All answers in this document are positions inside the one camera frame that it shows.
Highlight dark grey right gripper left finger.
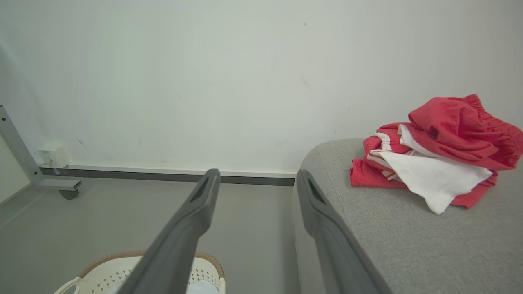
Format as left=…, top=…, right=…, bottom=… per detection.
left=118, top=168, right=221, bottom=294

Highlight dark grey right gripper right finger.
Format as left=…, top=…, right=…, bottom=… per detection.
left=296, top=169, right=393, bottom=294

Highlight red white striped jersey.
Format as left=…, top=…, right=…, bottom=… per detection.
left=349, top=122, right=499, bottom=215

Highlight red shorts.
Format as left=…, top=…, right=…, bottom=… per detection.
left=408, top=94, right=523, bottom=171

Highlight cream perforated laundry basket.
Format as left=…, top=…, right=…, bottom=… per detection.
left=54, top=250, right=226, bottom=294

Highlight white garment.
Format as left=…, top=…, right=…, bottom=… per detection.
left=104, top=280, right=220, bottom=294

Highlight grey fabric sofa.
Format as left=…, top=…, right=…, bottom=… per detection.
left=292, top=138, right=523, bottom=294

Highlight white and black baseboard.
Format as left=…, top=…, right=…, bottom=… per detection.
left=39, top=164, right=297, bottom=187

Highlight grey metal partition foot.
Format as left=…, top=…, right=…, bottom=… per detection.
left=0, top=105, right=82, bottom=192

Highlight white wall socket box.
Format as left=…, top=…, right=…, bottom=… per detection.
left=37, top=143, right=71, bottom=169

